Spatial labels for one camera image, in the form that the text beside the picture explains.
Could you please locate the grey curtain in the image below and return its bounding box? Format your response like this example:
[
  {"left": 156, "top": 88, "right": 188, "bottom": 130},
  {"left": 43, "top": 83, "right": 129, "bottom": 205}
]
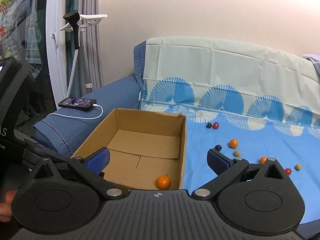
[{"left": 66, "top": 0, "right": 103, "bottom": 97}]

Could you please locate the person's left hand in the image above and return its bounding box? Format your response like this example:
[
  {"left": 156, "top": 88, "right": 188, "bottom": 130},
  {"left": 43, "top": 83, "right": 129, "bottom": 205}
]
[{"left": 0, "top": 190, "right": 18, "bottom": 223}]

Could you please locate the blue sofa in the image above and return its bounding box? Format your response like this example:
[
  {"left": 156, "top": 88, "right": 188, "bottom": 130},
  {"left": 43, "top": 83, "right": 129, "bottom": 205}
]
[{"left": 34, "top": 41, "right": 146, "bottom": 157}]

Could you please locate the tan round fruit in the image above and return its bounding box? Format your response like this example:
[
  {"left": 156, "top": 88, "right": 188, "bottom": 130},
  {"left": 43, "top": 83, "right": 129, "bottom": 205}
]
[
  {"left": 233, "top": 150, "right": 241, "bottom": 157},
  {"left": 295, "top": 164, "right": 302, "bottom": 171}
]

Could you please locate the plaid shirt hanging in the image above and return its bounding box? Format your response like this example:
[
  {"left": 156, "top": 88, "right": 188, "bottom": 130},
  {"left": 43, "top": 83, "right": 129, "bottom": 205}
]
[{"left": 25, "top": 4, "right": 42, "bottom": 78}]

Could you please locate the grey clothing on sofa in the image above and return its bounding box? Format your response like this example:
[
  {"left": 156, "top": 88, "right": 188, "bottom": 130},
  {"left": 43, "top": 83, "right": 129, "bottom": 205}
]
[{"left": 302, "top": 54, "right": 320, "bottom": 76}]

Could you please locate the blue patterned cloth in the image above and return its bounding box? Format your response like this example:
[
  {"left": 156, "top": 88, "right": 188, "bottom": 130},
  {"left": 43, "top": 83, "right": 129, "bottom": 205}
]
[{"left": 140, "top": 37, "right": 319, "bottom": 223}]

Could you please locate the white charging cable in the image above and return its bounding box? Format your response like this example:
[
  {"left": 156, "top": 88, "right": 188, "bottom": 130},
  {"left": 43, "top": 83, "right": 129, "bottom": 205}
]
[{"left": 47, "top": 103, "right": 104, "bottom": 120}]

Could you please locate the orange tangerine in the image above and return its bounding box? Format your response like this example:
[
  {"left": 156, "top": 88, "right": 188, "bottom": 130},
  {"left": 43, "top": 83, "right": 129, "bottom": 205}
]
[
  {"left": 259, "top": 157, "right": 267, "bottom": 164},
  {"left": 228, "top": 139, "right": 239, "bottom": 148}
]

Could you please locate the black smartphone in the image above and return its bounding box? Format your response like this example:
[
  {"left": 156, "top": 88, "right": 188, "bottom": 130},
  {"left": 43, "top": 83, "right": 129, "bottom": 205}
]
[{"left": 58, "top": 98, "right": 97, "bottom": 111}]

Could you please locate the white door frame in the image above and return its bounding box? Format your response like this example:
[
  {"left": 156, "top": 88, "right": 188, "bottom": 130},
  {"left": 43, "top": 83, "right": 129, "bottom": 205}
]
[{"left": 46, "top": 0, "right": 67, "bottom": 105}]

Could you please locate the red cherry tomato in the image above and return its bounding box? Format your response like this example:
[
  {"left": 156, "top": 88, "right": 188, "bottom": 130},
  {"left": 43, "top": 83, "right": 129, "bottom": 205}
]
[
  {"left": 212, "top": 122, "right": 220, "bottom": 129},
  {"left": 285, "top": 168, "right": 292, "bottom": 176}
]

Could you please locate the orange in box corner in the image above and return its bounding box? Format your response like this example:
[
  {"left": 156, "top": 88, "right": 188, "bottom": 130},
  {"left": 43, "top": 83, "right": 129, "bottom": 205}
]
[{"left": 156, "top": 175, "right": 171, "bottom": 190}]

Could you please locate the cardboard box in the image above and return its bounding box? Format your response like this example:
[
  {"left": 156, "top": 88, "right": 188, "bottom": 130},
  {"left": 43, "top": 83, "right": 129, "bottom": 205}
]
[{"left": 73, "top": 108, "right": 187, "bottom": 190}]

